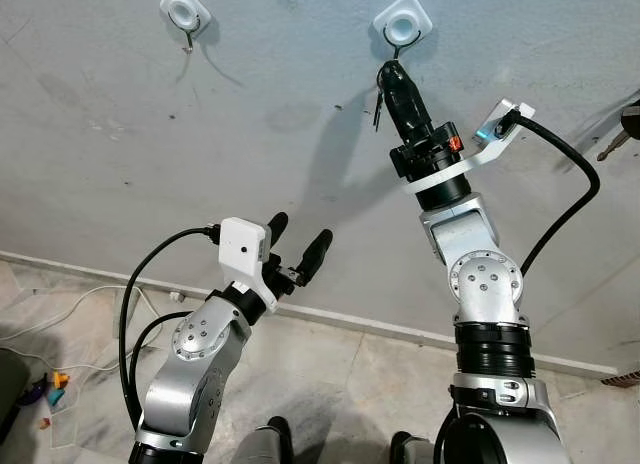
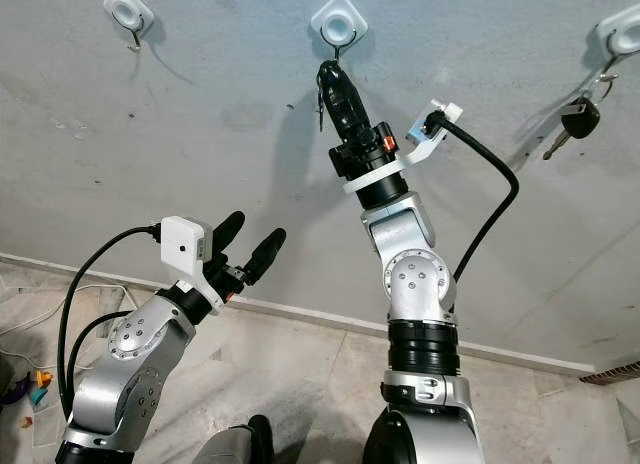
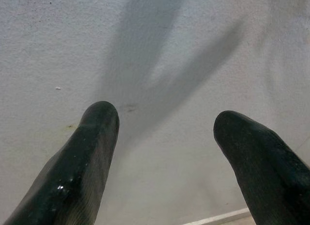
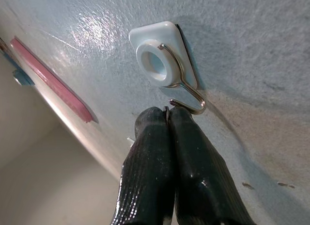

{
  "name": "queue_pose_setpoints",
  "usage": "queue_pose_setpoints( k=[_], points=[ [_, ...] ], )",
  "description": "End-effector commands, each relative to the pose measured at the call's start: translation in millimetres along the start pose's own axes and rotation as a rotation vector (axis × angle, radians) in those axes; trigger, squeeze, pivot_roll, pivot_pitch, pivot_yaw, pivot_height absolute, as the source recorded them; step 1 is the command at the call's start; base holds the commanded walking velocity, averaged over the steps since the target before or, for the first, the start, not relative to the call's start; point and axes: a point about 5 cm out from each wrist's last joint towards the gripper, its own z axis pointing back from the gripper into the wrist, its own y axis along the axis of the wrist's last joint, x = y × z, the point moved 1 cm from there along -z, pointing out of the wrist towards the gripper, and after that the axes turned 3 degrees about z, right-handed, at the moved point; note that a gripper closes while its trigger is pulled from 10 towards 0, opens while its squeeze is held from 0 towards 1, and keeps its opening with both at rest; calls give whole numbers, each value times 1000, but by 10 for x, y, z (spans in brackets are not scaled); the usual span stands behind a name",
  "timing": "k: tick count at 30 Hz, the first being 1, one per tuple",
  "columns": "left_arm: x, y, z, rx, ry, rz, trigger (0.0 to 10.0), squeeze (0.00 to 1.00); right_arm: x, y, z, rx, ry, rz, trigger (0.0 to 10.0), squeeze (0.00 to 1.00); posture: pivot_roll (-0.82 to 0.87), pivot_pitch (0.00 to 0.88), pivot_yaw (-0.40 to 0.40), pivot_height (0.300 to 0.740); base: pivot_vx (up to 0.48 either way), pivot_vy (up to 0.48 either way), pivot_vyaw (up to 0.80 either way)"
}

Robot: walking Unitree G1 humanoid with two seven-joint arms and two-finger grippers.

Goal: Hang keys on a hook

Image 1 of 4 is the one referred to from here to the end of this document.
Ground black left camera cable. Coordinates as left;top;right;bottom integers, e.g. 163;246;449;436
118;224;223;430

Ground black right camera cable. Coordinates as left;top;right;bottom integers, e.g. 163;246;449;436
510;112;602;277

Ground grey robot right leg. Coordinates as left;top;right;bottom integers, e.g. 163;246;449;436
390;431;441;464

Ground black car key with ring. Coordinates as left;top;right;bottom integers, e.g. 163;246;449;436
598;99;640;163

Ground white floor cable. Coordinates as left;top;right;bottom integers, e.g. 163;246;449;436
0;282;191;375

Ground grey robot leg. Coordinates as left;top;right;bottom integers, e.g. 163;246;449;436
390;431;441;464
232;416;296;464

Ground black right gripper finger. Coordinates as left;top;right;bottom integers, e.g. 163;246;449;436
390;63;435;145
377;66;405;145

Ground silver keys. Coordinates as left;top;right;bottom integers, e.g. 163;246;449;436
372;89;389;135

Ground grey robot left leg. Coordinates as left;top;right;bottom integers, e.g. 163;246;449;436
232;416;296;464

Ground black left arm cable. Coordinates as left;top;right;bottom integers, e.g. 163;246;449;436
130;309;191;430

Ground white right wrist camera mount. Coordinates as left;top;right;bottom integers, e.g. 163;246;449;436
405;99;537;197

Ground black camera cable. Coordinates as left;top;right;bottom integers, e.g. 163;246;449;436
510;112;602;277
118;224;223;430

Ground red brick tile trim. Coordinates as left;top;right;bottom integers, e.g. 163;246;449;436
600;372;640;387

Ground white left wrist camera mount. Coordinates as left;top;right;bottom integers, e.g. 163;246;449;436
218;217;281;310

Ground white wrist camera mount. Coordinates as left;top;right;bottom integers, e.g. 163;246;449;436
405;99;537;197
218;217;281;310

